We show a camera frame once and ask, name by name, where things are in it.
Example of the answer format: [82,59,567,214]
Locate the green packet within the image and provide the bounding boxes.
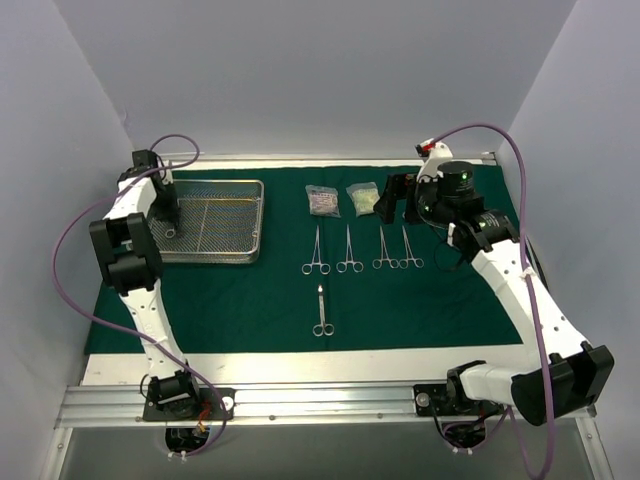
[346,182,380,217]

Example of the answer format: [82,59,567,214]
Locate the green surgical drape cloth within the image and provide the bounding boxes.
[82,164,541,356]

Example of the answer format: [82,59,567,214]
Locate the steel mesh instrument tray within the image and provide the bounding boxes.
[149,179,265,264]

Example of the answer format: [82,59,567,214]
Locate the purple packet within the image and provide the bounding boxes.
[305,185,341,218]

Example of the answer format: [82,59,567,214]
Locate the steel haemostat clamp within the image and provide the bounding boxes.
[372,226,399,270]

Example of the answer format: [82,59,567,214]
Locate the steel forceps clamp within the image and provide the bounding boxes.
[336,225,364,273]

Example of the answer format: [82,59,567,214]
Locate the steel needle holder clamp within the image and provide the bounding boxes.
[301,226,331,275]

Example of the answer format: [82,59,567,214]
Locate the long steel scissors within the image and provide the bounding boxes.
[312,285,335,337]

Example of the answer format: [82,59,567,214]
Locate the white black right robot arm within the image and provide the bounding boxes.
[374,161,614,426]

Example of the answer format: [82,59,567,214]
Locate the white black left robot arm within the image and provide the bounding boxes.
[89,165,202,419]

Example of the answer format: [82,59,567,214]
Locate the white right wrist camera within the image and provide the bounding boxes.
[416,139,453,182]

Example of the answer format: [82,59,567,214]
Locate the back aluminium rail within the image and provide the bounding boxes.
[139,151,499,166]

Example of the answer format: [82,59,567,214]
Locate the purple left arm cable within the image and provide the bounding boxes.
[51,134,229,457]

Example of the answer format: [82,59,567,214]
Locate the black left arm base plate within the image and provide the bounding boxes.
[142,386,236,422]

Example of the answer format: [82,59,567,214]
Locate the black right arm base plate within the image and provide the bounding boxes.
[412,383,504,417]

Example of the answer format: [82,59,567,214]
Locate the aluminium frame rail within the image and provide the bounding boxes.
[54,374,596,429]

